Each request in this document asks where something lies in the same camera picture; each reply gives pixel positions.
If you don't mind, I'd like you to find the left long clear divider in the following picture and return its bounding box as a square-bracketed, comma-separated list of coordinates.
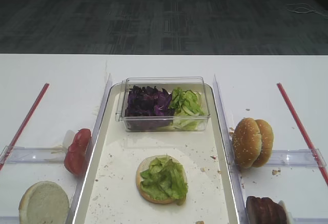
[65, 73, 112, 223]

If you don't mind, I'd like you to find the pale bun half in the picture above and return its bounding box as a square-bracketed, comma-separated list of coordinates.
[19, 181, 69, 224]

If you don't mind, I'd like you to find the left upper clear holder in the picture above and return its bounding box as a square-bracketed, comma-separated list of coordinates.
[1, 146, 66, 164]

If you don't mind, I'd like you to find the right upper clear holder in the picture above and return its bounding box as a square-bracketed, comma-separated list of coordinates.
[265, 149, 326, 168]

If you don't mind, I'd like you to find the silver metal tray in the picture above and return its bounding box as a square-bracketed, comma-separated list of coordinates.
[76, 84, 237, 223]

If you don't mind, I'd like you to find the shredded green lettuce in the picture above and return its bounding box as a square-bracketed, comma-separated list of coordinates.
[169, 87, 205, 130]

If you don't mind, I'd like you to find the shredded purple cabbage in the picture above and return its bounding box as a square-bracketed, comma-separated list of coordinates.
[125, 86, 174, 131]

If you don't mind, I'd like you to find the red tape strip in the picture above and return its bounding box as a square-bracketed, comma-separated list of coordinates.
[0, 83, 50, 169]
[277, 83, 328, 184]

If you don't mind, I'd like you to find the rear sesame bun top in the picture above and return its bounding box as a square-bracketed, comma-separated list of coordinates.
[252, 119, 274, 168]

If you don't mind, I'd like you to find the dark meat patties stack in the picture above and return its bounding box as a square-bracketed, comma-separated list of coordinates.
[246, 196, 288, 224]

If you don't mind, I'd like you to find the front sesame bun top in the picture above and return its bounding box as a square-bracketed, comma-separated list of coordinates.
[232, 118, 262, 169]

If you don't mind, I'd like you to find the long clear divider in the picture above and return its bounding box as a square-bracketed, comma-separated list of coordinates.
[213, 75, 249, 223]
[65, 73, 112, 223]

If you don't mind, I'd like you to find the lettuce leaf on bun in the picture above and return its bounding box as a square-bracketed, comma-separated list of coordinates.
[139, 154, 189, 206]

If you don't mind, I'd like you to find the right red tape strip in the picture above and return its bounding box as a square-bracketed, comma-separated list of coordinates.
[277, 83, 328, 184]

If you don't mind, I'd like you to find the left red tape strip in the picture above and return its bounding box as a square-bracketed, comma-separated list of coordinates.
[0, 83, 50, 169]

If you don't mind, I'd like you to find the sesame bun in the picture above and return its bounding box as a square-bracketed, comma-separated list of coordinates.
[232, 118, 262, 169]
[252, 119, 274, 168]

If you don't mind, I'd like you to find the right long clear divider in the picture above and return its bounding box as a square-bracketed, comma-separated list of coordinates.
[213, 75, 249, 223]

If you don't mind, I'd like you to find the clear holder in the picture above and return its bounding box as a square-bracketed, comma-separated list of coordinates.
[291, 218, 328, 224]
[1, 146, 66, 164]
[265, 149, 326, 168]

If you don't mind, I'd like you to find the white onion piece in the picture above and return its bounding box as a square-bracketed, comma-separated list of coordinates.
[63, 130, 75, 151]

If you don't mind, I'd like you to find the bottom bun on tray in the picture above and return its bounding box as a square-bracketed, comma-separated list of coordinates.
[135, 154, 188, 205]

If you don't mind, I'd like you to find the clear plastic salad container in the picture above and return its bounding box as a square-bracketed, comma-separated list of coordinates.
[115, 77, 210, 132]

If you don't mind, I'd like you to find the right lower clear holder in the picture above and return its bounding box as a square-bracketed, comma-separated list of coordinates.
[291, 218, 328, 224]

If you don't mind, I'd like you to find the white piece behind patties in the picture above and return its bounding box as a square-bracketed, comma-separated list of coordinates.
[279, 200, 294, 224]

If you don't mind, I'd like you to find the red tomato slices stack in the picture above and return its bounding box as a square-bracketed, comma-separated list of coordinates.
[64, 128, 91, 176]

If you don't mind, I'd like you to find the white cable on floor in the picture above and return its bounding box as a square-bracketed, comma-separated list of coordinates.
[286, 3, 328, 18]

